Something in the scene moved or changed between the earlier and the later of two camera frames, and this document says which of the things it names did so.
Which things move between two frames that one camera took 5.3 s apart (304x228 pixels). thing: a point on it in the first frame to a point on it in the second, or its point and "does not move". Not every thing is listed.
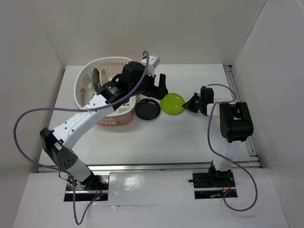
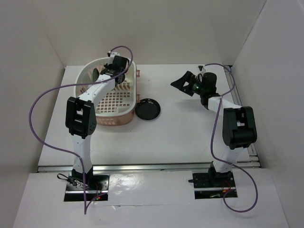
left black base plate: (94, 185) does not move
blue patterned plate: (96, 79) does not move
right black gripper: (189, 105) to (189, 77)
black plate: (147, 109) does not move
